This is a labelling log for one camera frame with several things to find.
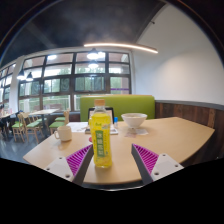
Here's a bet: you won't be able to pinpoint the white paper slip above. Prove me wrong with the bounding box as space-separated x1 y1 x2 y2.
134 128 150 136

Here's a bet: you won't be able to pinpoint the wooden chairs with green seats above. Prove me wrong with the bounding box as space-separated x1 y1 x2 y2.
11 109 71 143

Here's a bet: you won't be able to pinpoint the white ribbed mug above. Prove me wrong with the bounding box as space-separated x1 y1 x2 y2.
53 125 73 143

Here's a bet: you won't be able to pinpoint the yellow drink bottle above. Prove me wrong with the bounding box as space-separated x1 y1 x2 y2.
88 98 113 169

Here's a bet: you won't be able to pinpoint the green upholstered bench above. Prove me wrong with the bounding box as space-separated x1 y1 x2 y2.
79 94 156 123

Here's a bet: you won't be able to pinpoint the light wooden dining table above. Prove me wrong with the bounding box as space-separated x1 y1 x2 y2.
28 108 61 129

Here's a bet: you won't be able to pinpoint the white bowl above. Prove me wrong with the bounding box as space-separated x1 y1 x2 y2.
120 112 148 130

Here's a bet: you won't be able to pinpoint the long linear ceiling light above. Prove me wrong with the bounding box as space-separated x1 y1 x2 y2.
83 42 159 55

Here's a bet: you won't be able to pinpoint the reddish printed card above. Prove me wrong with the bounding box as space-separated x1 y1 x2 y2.
124 131 138 139

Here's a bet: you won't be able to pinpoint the dark-framed window wall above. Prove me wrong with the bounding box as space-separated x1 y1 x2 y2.
0 51 133 113

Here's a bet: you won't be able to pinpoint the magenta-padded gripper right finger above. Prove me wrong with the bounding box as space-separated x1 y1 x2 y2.
130 143 185 186

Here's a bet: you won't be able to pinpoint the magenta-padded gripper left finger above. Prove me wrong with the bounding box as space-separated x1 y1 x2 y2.
43 143 95 187

